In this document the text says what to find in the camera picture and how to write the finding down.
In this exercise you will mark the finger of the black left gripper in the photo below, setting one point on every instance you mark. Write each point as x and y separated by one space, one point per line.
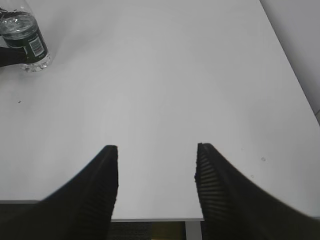
12 56

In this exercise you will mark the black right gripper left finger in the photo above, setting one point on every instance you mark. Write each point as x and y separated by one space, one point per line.
80 210

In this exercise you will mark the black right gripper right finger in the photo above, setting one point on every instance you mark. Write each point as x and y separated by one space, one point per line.
235 208

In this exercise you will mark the clear green-label water bottle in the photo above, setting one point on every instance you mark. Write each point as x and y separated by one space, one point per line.
19 29

